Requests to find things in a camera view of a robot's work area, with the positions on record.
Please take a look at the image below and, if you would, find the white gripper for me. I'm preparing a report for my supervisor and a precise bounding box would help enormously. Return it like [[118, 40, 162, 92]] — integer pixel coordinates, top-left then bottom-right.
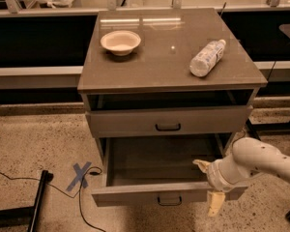
[[192, 157, 246, 217]]

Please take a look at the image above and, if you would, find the grey drawer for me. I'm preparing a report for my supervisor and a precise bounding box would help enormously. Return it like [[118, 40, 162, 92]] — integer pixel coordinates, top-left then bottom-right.
[[85, 105, 252, 138], [90, 134, 249, 208]]

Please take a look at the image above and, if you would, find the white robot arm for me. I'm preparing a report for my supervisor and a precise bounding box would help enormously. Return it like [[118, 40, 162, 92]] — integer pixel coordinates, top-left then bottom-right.
[[193, 137, 290, 217]]

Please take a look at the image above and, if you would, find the grey drawer cabinet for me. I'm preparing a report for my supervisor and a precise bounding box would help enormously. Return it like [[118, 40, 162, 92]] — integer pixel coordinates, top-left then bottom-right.
[[78, 9, 267, 156]]

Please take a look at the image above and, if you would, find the black stand leg right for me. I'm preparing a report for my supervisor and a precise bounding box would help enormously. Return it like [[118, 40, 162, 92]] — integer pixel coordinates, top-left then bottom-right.
[[246, 119, 261, 140]]

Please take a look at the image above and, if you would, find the black stand leg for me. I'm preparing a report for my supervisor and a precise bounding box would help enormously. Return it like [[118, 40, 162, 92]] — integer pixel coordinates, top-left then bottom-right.
[[246, 119, 261, 140], [0, 170, 53, 232]]

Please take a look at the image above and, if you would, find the clear plastic water bottle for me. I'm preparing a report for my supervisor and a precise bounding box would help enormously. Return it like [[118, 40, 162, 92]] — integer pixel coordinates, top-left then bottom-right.
[[189, 40, 226, 77]]

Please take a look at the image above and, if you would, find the blue tape cross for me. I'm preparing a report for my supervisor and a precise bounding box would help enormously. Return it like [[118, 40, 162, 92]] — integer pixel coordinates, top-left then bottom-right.
[[66, 161, 91, 191]]

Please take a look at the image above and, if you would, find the white paper bowl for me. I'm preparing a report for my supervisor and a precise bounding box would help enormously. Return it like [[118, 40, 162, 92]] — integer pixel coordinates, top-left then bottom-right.
[[101, 30, 141, 56]]

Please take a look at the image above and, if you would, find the black stand leg left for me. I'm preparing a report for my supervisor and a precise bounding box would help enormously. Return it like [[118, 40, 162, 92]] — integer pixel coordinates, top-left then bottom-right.
[[0, 170, 53, 232]]

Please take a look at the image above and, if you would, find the black floor cable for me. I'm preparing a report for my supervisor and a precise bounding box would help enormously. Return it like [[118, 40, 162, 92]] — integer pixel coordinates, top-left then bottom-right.
[[0, 164, 107, 232]]

